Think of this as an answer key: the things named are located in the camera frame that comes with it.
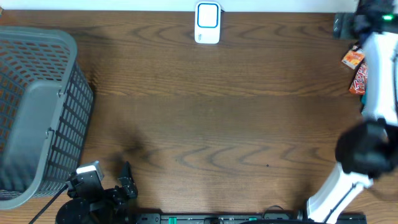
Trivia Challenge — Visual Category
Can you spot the grey plastic mesh basket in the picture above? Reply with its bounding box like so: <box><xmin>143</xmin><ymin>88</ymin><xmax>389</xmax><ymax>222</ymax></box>
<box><xmin>1</xmin><ymin>26</ymin><xmax>94</xmax><ymax>210</ymax></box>

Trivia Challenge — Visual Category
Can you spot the red chocolate bar wrapper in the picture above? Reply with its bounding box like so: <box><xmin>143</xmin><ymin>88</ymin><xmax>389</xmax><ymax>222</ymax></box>
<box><xmin>349</xmin><ymin>62</ymin><xmax>368</xmax><ymax>95</ymax></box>

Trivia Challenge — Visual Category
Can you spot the white barcode scanner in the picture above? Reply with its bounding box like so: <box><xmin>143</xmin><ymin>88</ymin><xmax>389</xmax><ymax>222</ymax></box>
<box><xmin>194</xmin><ymin>1</ymin><xmax>221</xmax><ymax>44</ymax></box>

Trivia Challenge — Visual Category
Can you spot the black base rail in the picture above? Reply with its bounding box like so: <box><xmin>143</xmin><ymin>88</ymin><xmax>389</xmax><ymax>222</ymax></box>
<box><xmin>135</xmin><ymin>212</ymin><xmax>368</xmax><ymax>224</ymax></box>

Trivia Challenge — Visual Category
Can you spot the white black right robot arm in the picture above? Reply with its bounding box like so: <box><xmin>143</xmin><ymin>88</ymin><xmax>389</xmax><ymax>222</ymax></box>
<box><xmin>301</xmin><ymin>1</ymin><xmax>397</xmax><ymax>223</ymax></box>

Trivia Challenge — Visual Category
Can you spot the teal mouthwash bottle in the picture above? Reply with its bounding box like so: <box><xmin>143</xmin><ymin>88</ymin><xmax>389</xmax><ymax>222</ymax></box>
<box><xmin>361</xmin><ymin>94</ymin><xmax>367</xmax><ymax>106</ymax></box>

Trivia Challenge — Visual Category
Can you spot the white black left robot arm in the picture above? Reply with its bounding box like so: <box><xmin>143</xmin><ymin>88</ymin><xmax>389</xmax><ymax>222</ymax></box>
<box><xmin>55</xmin><ymin>161</ymin><xmax>138</xmax><ymax>224</ymax></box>

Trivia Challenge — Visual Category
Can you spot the small orange box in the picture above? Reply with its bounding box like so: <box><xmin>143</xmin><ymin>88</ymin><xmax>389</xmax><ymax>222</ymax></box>
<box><xmin>341</xmin><ymin>45</ymin><xmax>365</xmax><ymax>69</ymax></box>

